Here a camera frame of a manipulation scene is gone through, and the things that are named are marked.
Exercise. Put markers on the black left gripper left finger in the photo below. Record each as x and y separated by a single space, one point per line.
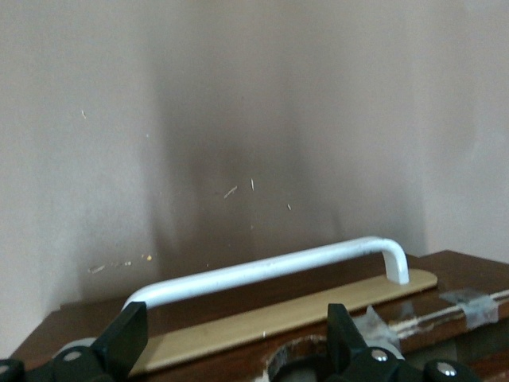
119 342

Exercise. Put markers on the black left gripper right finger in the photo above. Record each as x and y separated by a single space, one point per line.
342 342

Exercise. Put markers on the clear tape strip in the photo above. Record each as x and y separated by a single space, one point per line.
473 306
378 322

